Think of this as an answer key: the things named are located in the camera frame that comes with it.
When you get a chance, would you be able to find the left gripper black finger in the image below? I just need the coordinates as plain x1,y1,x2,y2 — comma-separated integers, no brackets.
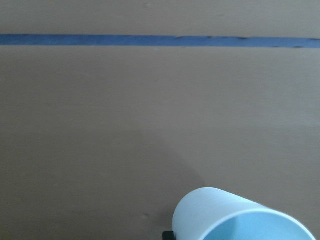
162,231,175,240

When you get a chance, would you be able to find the light blue plastic cup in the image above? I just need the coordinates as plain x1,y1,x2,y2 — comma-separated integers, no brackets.
172,187,315,240

